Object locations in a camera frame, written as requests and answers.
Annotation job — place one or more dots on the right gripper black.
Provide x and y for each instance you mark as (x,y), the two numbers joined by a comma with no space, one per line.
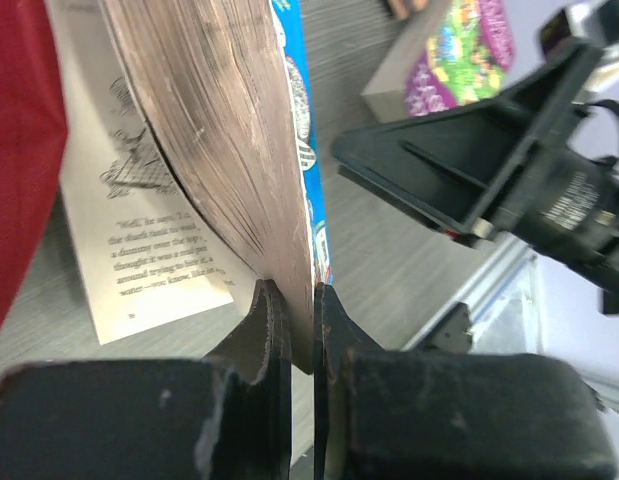
(449,167)

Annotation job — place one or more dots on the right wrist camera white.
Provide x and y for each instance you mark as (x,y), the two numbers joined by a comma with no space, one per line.
(596,21)

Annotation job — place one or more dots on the blue comic book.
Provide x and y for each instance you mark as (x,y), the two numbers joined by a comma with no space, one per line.
(191,169)

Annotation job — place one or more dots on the purple treehouse book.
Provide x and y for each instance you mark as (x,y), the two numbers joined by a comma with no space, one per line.
(452,54)

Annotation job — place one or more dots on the red backpack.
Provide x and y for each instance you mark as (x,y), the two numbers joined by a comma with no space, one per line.
(33,135)

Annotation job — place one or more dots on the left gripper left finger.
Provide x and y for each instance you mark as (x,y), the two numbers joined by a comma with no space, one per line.
(224,416)

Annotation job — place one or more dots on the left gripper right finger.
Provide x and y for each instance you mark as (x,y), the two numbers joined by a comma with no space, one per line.
(432,414)

